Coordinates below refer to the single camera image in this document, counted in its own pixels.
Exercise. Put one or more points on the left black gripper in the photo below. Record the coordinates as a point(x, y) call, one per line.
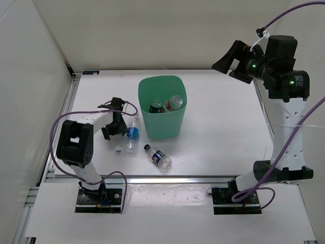
point(121, 128)

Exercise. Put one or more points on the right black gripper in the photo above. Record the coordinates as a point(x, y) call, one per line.
point(237, 49)

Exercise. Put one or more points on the clear unlabelled plastic bottle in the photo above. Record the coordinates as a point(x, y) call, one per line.
point(117, 144)

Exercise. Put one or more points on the black label small bottle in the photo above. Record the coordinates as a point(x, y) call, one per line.
point(155, 106)

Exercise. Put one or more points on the red label red cap bottle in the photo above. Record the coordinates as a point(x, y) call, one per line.
point(172, 104)

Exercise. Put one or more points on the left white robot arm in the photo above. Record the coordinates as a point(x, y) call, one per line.
point(75, 146)

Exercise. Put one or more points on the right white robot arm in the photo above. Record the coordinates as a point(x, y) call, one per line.
point(288, 91)

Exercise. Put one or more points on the green plastic bin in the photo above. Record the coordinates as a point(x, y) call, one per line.
point(161, 88)

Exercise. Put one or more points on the blue label water bottle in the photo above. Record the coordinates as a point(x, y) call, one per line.
point(132, 136)

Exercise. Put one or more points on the small Pepsi bottle black cap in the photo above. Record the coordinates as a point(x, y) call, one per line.
point(158, 157)

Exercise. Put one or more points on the left blue corner label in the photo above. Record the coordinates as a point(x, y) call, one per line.
point(91, 72)

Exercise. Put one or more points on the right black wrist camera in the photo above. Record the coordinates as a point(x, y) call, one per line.
point(281, 47)

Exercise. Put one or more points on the left aluminium rail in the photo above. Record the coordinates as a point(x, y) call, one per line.
point(48, 170)

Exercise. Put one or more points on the aluminium rail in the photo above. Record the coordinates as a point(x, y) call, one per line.
point(52, 178)
point(48, 170)
point(262, 95)

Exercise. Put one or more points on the right aluminium rail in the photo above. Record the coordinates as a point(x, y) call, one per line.
point(262, 95)

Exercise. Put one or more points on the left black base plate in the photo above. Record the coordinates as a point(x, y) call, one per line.
point(105, 200)

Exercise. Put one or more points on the front aluminium rail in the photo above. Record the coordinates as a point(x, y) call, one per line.
point(52, 178)

